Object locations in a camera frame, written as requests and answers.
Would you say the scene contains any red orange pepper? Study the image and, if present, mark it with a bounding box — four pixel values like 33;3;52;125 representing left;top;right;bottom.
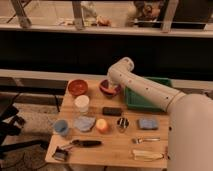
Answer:
103;83;116;93

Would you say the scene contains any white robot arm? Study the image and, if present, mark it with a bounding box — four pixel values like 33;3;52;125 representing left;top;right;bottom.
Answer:
107;57;213;171

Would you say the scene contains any purple bowl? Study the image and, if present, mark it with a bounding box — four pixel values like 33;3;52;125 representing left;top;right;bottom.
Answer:
99;79;122;98

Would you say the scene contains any red bowl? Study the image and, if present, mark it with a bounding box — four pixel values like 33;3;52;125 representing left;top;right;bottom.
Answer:
68;79;88;96

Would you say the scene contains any black rectangular block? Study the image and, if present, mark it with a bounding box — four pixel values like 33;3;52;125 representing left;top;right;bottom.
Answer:
102;107;122;116

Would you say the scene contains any white cup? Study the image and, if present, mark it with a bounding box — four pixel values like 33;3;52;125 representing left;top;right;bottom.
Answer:
74;95;90;113

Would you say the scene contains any green plastic tray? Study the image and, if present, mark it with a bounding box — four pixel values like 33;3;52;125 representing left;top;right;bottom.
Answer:
124;77;172;112

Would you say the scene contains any wooden table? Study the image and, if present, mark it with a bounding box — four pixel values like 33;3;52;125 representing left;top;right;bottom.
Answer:
45;80;169;169

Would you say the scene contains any yellow red apple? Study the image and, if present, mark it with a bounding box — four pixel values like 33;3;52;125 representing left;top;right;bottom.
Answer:
96;119;109;133

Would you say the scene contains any small metal cup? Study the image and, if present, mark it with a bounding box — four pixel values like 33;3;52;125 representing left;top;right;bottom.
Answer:
117;117;129;133

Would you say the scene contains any grey-blue cloth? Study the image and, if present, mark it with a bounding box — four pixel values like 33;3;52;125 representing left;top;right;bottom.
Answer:
74;116;96;132

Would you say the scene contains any blue sponge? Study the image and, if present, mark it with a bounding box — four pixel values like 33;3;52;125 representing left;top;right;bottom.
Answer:
138;118;158;130

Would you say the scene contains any blue cup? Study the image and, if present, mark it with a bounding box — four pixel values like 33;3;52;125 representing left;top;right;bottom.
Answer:
53;120;69;136

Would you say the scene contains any metal clip tool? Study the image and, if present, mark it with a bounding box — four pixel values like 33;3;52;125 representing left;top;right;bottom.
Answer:
52;145;73;162

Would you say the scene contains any black chair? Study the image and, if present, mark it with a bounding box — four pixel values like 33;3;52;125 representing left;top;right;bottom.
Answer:
0;95;49;159

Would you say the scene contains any black handled tool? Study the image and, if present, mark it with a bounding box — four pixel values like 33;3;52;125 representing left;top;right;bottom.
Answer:
71;140;102;147

